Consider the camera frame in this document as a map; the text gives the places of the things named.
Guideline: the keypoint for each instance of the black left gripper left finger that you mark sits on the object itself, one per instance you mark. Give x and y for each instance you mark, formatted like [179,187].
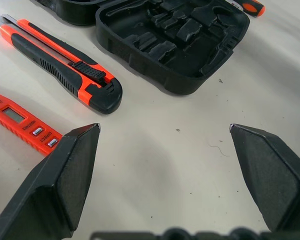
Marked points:
[45,190]

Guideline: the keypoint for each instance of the orange voltage tester pen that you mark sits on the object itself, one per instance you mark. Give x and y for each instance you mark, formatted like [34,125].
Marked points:
[15,120]

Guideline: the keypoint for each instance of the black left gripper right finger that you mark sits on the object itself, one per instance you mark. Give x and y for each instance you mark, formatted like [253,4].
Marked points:
[277,180]

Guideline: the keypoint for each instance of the black tool case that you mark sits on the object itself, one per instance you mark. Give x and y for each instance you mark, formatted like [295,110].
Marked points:
[140,62]

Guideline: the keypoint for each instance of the orange black utility knife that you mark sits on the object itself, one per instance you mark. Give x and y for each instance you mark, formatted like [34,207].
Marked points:
[52,65]

